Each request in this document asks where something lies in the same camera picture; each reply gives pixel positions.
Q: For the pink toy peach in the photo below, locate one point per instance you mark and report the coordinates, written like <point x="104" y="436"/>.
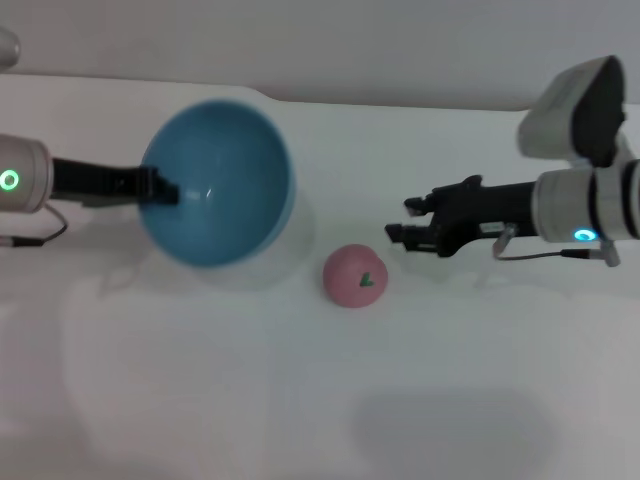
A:
<point x="350" y="275"/>

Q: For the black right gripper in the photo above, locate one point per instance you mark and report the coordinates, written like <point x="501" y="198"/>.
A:
<point x="490" y="210"/>

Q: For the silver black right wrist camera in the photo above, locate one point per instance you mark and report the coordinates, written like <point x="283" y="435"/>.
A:
<point x="555" y="110"/>

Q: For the blue bowl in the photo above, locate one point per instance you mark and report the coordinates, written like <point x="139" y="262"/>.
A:
<point x="235" y="150"/>

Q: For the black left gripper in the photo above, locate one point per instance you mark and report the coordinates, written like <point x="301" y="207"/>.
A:
<point x="100" y="182"/>

